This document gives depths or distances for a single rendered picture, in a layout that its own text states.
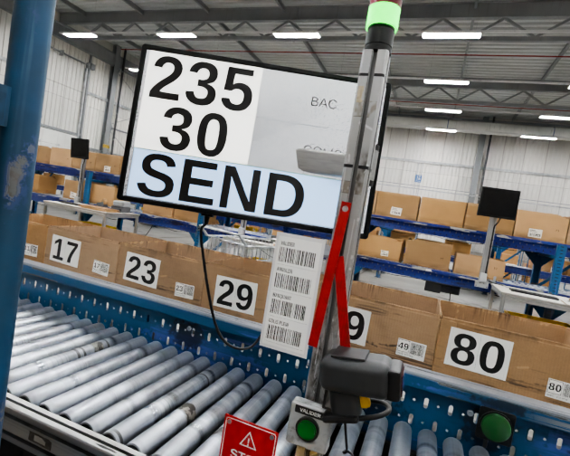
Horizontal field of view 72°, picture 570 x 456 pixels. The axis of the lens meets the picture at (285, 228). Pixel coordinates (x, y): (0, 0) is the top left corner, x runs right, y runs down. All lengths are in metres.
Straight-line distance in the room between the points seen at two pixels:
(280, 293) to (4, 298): 0.41
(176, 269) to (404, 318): 0.81
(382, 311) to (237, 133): 0.73
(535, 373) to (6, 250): 1.21
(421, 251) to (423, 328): 4.28
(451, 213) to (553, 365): 4.57
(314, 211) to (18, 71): 0.52
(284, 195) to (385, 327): 0.64
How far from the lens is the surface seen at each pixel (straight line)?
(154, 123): 0.81
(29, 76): 0.38
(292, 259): 0.66
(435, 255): 5.50
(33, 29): 0.39
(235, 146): 0.77
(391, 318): 1.25
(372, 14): 0.71
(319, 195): 0.75
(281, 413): 1.17
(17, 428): 1.15
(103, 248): 1.72
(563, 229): 5.94
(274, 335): 0.69
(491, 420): 1.25
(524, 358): 1.29
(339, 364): 0.61
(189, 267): 1.47
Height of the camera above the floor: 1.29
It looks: 3 degrees down
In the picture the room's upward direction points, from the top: 9 degrees clockwise
